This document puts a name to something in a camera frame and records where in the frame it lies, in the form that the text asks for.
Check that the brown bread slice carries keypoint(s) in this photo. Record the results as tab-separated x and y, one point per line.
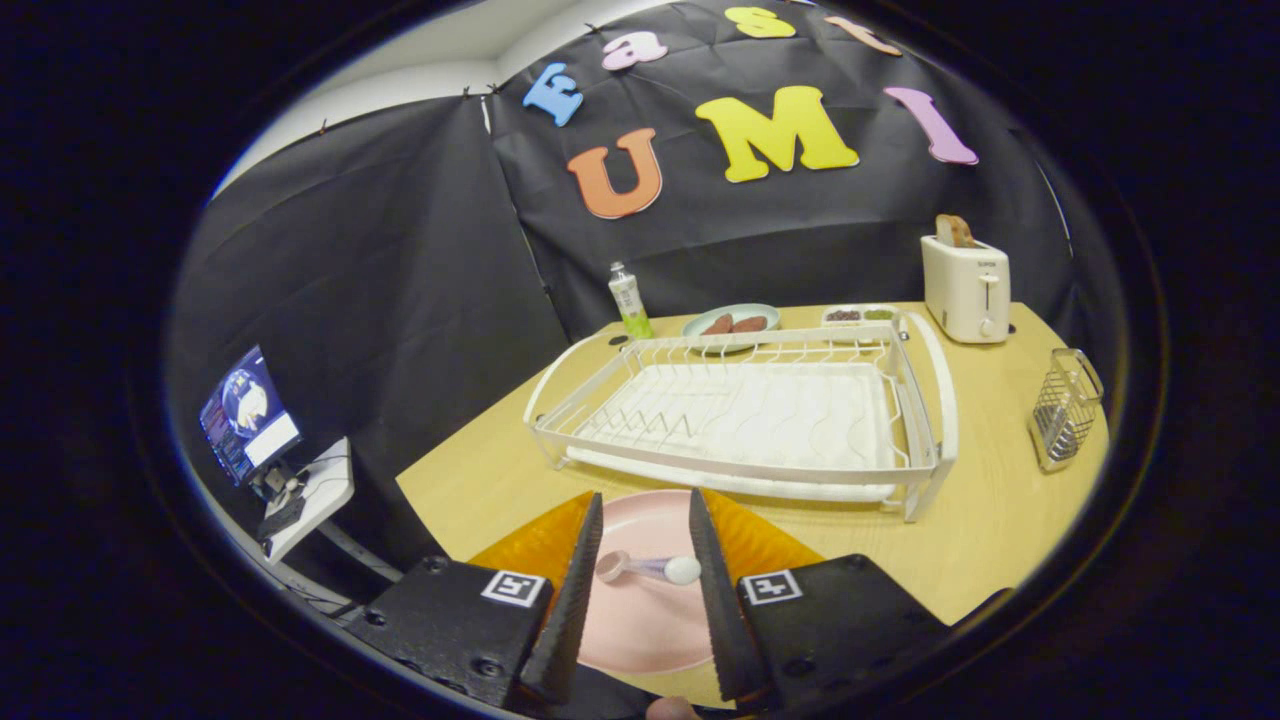
966	234

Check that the light green plate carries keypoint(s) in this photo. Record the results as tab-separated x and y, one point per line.
745	309

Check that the white divided tray with beans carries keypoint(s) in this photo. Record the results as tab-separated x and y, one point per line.
860	323

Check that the pink plate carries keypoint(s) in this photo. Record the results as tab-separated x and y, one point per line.
640	620

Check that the pale bread slice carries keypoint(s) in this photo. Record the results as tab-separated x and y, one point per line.
946	232

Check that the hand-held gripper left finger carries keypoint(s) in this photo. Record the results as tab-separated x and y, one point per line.
570	620

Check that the white side table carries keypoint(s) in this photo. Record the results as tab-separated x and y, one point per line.
325	480

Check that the computer monitor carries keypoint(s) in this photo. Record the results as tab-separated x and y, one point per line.
240	410

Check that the black backdrop cloth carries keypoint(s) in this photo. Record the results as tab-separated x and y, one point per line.
400	300

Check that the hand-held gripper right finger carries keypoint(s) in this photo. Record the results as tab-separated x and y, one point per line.
718	610

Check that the white toaster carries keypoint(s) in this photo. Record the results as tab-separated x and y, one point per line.
960	290

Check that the green and white bottle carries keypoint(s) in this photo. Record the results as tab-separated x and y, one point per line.
628	300

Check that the brown meat piece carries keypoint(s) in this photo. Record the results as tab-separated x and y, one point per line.
718	325
750	324

